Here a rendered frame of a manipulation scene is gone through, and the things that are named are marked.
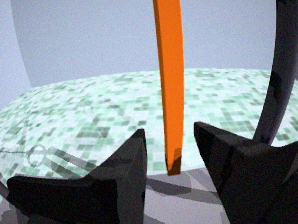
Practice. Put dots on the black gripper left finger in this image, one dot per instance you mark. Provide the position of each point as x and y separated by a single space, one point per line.
113 193

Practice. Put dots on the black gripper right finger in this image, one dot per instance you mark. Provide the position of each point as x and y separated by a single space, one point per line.
248 175

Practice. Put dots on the orange handle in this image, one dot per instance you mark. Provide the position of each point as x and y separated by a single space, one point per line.
167 14

